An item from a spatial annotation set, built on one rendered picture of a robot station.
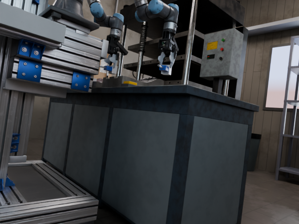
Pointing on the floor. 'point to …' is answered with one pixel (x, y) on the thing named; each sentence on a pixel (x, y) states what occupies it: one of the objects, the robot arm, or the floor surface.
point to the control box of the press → (221, 57)
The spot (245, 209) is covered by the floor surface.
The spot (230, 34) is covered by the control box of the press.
